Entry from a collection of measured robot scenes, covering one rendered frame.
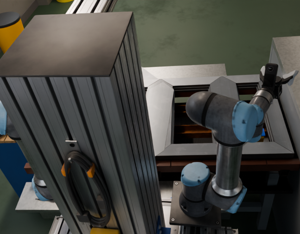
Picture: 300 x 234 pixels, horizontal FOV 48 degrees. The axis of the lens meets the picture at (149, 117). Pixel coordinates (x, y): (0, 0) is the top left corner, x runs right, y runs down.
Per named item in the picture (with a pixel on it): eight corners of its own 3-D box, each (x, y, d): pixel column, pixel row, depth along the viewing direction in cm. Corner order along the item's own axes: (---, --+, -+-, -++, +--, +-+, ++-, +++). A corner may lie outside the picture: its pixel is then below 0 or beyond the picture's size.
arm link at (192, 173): (189, 174, 153) (188, 154, 144) (217, 186, 147) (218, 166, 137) (176, 193, 146) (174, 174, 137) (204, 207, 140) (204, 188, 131)
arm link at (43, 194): (75, 198, 150) (33, 105, 113) (41, 209, 148) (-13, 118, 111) (71, 177, 159) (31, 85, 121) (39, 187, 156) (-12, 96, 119)
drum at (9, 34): (14, 52, 477) (-4, 12, 436) (40, 52, 470) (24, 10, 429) (1, 68, 450) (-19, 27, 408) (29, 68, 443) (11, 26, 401)
